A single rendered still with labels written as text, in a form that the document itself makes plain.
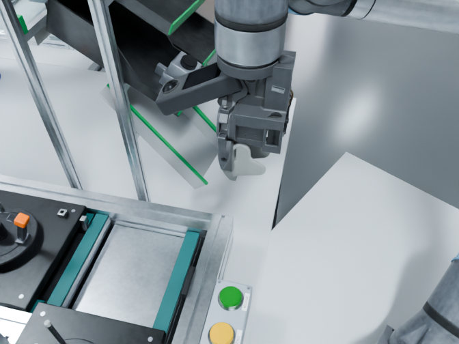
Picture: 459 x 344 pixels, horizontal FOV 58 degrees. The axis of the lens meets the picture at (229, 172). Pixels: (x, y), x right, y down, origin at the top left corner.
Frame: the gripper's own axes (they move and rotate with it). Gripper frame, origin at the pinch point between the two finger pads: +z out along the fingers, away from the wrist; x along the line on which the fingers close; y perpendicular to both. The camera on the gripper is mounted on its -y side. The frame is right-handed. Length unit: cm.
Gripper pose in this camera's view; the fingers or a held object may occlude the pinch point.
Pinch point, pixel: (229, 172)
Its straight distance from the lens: 60.7
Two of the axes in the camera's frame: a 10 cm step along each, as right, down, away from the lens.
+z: -0.1, 6.8, 7.3
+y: 9.7, 1.7, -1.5
